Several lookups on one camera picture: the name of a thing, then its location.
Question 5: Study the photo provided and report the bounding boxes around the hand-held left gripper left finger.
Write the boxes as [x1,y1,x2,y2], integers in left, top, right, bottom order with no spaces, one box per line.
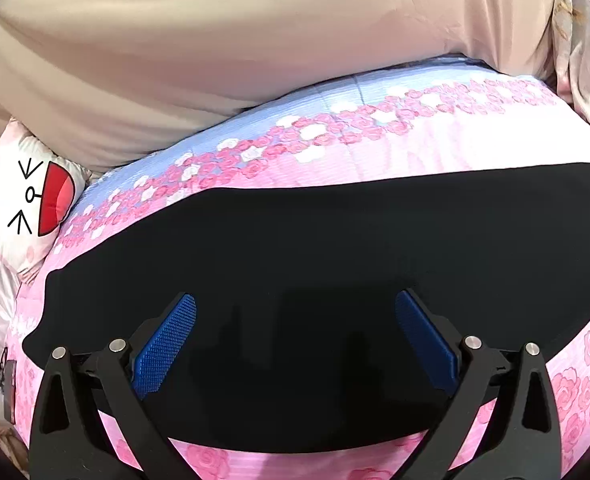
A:
[29,291,198,480]

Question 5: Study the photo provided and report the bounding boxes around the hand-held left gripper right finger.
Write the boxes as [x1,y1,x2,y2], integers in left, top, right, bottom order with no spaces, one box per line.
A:
[394,288,563,480]

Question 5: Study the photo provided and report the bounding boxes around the black pants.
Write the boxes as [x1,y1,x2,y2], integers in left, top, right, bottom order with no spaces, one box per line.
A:
[22,152,590,453]

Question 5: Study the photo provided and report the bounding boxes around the small dark object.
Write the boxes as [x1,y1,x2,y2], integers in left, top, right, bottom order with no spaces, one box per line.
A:
[0,347,18,423]

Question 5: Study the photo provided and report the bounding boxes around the pink floral bed sheet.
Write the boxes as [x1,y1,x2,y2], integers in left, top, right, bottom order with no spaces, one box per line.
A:
[5,57,590,480]

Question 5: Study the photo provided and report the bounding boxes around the cartoon face pillow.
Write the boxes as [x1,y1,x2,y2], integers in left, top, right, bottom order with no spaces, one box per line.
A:
[0,117,93,278]

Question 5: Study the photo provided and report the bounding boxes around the beige cloth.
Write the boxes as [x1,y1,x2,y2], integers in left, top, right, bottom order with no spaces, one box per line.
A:
[0,0,558,173]

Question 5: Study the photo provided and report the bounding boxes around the pale floral blanket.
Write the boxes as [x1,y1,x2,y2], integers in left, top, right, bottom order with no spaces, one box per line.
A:
[545,0,590,141]

